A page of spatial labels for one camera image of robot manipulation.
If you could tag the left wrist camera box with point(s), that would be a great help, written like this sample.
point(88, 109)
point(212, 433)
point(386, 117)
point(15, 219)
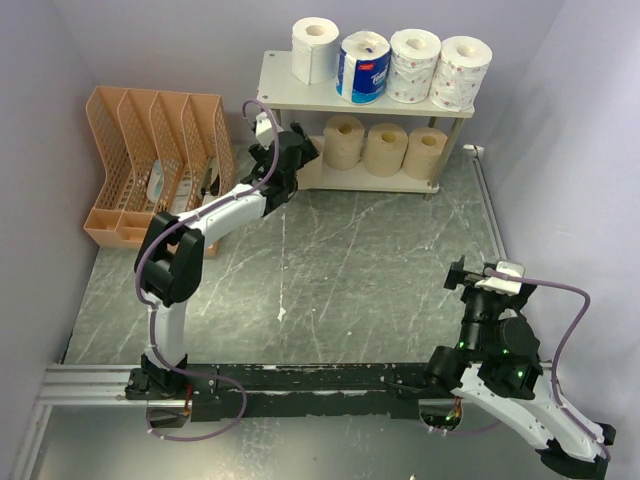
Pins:
point(265, 130)

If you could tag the brown roll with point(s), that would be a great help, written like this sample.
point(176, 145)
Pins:
point(425, 146)
point(384, 149)
point(310, 176)

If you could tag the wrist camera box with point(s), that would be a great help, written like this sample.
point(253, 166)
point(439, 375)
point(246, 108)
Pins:
point(265, 130)
point(504, 278)

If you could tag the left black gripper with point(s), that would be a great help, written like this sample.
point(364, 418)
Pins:
point(310, 152)

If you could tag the blue paper roll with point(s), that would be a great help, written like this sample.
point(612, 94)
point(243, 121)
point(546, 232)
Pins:
point(363, 67)

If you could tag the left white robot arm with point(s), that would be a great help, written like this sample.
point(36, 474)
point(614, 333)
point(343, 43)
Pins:
point(169, 265)

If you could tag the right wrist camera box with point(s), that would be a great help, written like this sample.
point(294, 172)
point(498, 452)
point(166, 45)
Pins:
point(504, 278)

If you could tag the orange plastic file organizer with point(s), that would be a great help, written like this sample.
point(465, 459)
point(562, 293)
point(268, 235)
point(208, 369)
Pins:
point(156, 147)

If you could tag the plain white paper roll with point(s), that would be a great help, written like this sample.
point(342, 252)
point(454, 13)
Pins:
point(315, 50)

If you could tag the white dotted roll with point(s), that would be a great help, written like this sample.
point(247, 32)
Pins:
point(460, 70)
point(414, 55)

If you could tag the white two-tier shelf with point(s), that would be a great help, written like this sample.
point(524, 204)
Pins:
point(281, 90)

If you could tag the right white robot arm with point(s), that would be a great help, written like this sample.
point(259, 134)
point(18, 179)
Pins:
point(496, 366)

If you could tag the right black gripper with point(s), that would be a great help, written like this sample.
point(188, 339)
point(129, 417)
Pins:
point(456, 274)

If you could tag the black tool in organizer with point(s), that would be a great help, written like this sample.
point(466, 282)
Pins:
point(211, 184)

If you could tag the aluminium rail front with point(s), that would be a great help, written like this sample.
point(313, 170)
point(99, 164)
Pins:
point(70, 384)

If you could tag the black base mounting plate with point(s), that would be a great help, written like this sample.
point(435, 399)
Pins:
point(223, 391)

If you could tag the brown roll sideways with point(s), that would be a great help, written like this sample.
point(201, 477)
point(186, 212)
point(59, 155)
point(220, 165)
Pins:
point(343, 139)

